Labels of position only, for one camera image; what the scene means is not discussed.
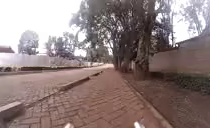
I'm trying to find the brick paved road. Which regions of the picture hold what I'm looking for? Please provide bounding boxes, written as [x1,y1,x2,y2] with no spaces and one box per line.
[0,64,111,108]

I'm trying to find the pale long wall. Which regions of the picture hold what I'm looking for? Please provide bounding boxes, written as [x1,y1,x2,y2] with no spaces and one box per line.
[0,51,106,69]

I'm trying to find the red brick path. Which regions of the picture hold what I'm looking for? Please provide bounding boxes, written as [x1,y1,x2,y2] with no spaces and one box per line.
[7,68,174,128]

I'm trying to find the low plants along wall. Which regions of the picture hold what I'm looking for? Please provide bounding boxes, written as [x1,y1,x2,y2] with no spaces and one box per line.
[167,72,210,97]

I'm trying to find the grey boundary wall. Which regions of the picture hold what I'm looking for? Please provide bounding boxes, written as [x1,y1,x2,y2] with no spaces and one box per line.
[148,31,210,75]

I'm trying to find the row of tall trees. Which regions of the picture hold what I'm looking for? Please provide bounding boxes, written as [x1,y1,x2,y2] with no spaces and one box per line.
[68,0,210,81]

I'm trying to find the group of trees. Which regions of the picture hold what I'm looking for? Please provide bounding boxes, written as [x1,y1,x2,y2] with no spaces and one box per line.
[44,31,80,58]

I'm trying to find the round-crowned tree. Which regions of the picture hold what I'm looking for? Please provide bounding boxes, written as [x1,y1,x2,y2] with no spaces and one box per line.
[17,29,40,56]

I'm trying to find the robot's own part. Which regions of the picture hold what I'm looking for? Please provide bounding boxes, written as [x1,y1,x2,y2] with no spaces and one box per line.
[64,122,75,128]
[133,121,143,128]

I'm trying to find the building with dark roof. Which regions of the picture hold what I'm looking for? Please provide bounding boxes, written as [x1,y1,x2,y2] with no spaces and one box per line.
[0,44,16,55]

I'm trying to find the bare earth strip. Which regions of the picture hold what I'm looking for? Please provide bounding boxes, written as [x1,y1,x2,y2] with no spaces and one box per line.
[121,71,210,128]

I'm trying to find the concrete kerb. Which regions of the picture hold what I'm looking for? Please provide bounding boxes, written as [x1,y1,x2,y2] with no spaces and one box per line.
[0,69,105,122]

